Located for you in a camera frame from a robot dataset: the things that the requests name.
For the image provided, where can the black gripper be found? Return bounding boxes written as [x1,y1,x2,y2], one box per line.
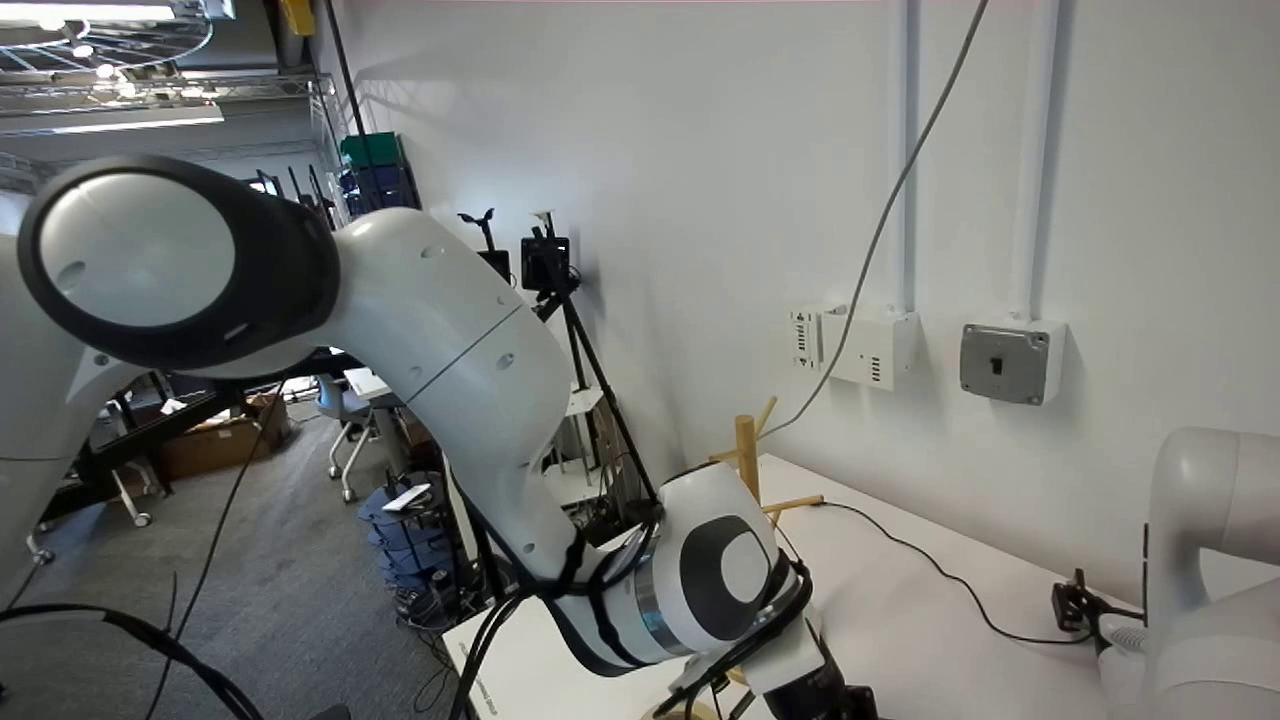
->
[832,679,886,720]

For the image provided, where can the wooden peg tree holder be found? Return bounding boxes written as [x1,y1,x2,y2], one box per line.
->
[724,392,832,519]

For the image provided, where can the small black end tool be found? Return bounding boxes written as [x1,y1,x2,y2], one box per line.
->
[1049,568,1154,658]

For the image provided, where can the blue crate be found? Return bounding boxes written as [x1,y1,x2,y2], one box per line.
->
[365,476,464,624]

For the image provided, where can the black device on stand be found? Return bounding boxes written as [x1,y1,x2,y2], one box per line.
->
[458,204,520,291]

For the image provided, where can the white office chair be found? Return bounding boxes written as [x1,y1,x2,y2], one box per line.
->
[317,374,406,504]

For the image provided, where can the brown cardboard box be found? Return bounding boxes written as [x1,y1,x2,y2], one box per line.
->
[151,392,293,485]

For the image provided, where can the green topped storage box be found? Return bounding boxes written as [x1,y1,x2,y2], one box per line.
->
[338,130,424,215]

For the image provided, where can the yellow hanging object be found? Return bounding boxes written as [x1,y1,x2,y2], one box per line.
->
[276,0,325,39]

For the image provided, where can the metal overhead rack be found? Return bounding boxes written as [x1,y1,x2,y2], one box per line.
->
[0,0,327,141]

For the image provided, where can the thin black table cable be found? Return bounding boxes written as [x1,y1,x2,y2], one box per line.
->
[797,493,1092,651]

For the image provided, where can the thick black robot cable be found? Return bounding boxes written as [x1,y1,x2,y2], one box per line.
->
[0,514,818,720]

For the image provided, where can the large white wall box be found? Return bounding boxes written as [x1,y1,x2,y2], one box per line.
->
[826,305,930,392]

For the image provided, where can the small labelled white wall box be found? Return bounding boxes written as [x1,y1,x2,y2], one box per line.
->
[790,305,835,379]

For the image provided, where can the grey wall junction box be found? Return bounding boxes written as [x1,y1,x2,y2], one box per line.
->
[957,315,1071,412]

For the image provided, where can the white wall conduit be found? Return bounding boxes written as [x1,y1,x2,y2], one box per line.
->
[1024,0,1079,324]
[899,0,930,322]

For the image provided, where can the long grey hanging cable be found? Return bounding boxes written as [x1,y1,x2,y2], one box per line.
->
[763,0,997,440]

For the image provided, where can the thin black floor cable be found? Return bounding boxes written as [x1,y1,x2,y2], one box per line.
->
[142,453,261,720]

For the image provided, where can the black hanging cable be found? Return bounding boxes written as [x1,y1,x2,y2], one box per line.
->
[325,0,371,137]

